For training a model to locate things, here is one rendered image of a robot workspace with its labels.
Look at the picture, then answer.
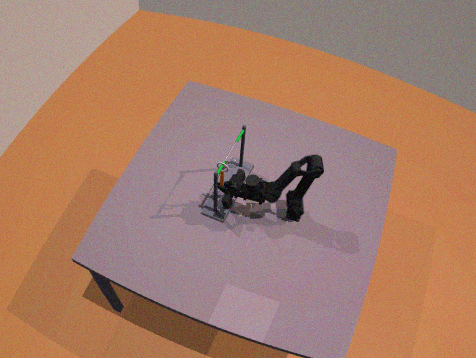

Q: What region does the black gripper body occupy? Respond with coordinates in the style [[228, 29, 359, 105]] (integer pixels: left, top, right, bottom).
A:
[[222, 169, 248, 209]]

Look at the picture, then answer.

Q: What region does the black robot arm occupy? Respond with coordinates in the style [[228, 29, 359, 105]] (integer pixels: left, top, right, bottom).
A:
[[229, 155, 324, 222]]

